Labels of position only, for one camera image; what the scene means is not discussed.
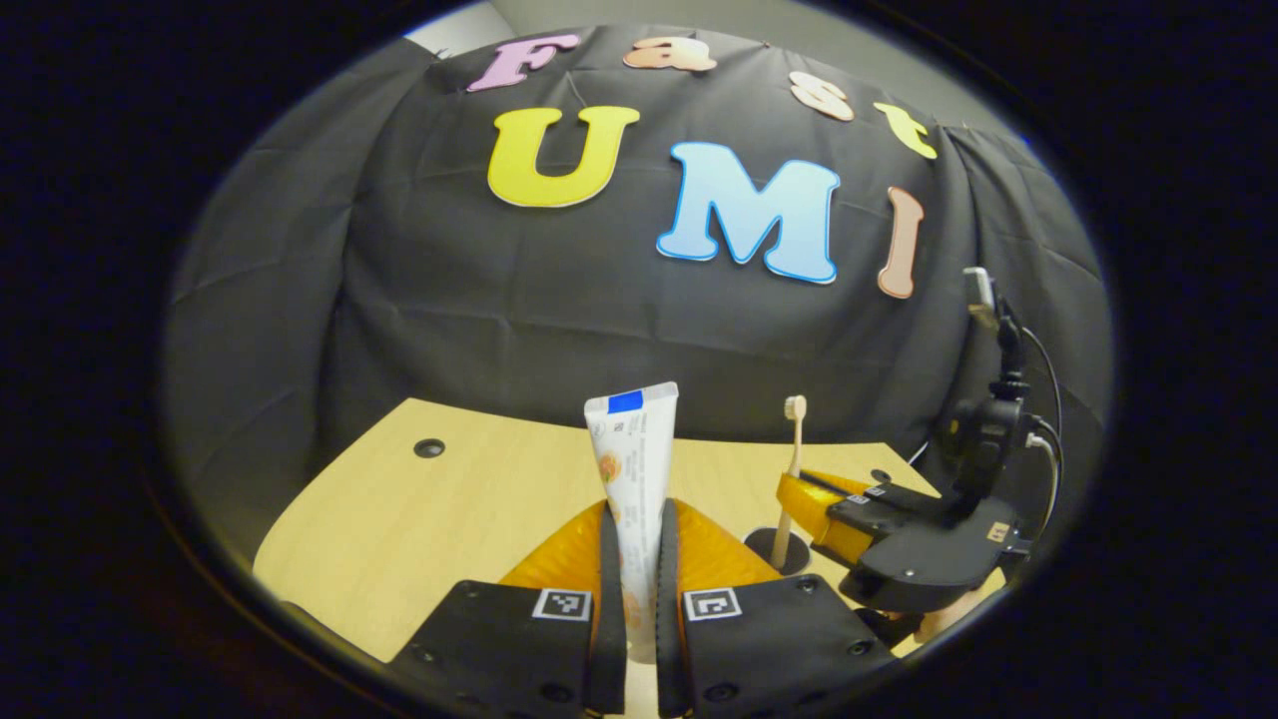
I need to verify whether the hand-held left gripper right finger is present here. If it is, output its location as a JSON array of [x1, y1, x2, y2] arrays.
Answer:
[[654, 497, 900, 719]]

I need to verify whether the white cup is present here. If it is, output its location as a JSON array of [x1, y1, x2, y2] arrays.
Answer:
[[743, 524, 814, 580]]

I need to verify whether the black backdrop cloth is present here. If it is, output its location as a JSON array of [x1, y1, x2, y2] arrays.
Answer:
[[160, 22, 1117, 570]]

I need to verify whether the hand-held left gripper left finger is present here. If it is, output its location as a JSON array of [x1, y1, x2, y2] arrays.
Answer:
[[384, 499, 628, 719]]

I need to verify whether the white toothpaste tube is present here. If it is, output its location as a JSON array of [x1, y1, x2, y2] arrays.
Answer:
[[584, 381, 680, 665]]

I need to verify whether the black cable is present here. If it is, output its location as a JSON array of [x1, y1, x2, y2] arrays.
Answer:
[[1013, 325, 1067, 540]]

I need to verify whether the light wooden desktop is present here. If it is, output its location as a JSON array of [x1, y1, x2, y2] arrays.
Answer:
[[253, 397, 1009, 719]]

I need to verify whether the beige toothbrush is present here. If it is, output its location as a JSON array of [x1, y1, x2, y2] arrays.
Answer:
[[769, 394, 808, 570]]

